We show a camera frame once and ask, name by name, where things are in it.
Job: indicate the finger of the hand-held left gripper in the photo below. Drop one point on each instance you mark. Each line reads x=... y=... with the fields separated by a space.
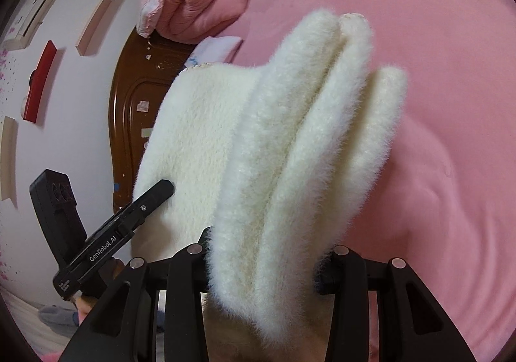
x=151 y=201

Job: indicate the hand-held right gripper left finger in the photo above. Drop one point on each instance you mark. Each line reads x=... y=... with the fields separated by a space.
x=189 y=277

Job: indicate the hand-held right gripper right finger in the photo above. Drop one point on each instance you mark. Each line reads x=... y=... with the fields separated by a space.
x=346 y=273

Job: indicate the white fluffy garment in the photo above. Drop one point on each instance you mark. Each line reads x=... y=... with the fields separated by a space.
x=282 y=144

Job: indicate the brown wooden headboard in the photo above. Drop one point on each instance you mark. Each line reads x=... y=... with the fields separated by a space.
x=133 y=104

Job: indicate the grey slipper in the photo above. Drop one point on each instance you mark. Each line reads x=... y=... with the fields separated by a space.
x=58 y=315

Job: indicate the white folded cloth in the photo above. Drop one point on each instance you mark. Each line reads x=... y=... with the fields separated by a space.
x=215 y=49

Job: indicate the white air conditioner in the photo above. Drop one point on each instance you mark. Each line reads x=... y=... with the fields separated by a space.
x=36 y=7

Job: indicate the pink bed sheet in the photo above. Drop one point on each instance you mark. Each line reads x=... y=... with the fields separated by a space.
x=443 y=64

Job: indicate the beige wall shelf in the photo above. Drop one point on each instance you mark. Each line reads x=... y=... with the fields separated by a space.
x=94 y=23
x=8 y=156

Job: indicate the red wall shelf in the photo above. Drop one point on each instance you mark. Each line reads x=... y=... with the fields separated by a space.
x=40 y=80

